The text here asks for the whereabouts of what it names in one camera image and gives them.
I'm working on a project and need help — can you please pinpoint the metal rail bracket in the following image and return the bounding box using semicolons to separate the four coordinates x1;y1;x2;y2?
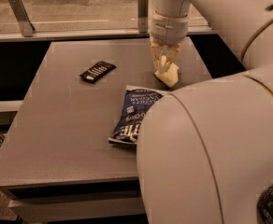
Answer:
137;0;149;33
8;0;36;37

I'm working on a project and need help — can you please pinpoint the left metal rail bracket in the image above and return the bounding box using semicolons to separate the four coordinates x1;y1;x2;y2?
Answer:
8;0;36;37

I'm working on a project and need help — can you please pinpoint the grey table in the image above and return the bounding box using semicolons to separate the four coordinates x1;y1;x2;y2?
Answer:
0;36;213;224

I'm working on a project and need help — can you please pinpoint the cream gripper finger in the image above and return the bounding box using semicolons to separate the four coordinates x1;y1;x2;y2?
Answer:
151;38;162;72
159;42;182;73

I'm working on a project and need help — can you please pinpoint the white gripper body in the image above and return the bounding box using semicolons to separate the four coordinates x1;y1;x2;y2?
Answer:
151;11;189;46

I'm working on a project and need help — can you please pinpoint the black snack bar wrapper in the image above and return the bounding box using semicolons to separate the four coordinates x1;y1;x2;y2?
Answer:
79;61;116;83

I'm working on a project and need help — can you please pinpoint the blue Kettle chips bag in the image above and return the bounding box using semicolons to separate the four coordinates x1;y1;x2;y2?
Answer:
108;85;168;145

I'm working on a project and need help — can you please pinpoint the grey window ledge rail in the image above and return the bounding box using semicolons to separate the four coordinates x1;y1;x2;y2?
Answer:
0;25;219;44

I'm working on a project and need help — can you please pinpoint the yellow sponge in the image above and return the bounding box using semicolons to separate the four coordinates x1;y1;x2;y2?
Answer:
154;55;179;88

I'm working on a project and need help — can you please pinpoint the middle metal rail bracket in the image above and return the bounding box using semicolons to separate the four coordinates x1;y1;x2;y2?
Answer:
137;0;149;33

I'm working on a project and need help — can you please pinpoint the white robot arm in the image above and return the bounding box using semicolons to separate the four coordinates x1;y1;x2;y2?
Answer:
136;0;273;224

